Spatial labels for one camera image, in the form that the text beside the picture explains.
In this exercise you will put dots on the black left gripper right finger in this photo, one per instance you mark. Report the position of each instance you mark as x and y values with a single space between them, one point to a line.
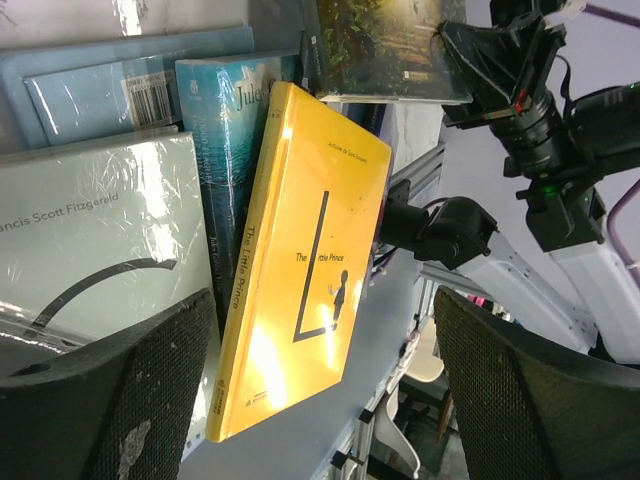
528 408

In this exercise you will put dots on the light blue thin book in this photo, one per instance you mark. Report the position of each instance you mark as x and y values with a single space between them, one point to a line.
60 95

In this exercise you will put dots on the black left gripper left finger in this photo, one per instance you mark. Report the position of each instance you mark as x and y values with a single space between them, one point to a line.
118 408

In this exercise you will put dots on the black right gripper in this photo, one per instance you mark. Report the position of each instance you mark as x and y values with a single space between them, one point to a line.
505 67

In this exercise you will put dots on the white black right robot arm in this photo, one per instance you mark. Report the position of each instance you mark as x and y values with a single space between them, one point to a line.
569 221

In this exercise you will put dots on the pale grey Gatsby book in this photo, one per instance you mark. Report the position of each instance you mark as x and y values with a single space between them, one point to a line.
96 237

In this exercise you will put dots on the teal ocean cover book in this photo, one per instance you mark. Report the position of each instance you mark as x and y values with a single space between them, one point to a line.
224 104

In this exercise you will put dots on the dark navy blue book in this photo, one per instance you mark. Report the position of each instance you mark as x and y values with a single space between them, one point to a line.
381 120

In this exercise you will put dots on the yellow Little Prince book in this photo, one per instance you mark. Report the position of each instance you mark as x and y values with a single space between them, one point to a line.
303 261

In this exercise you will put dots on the dark green Alice Wonderland book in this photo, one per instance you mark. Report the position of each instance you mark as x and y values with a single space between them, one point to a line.
379 51

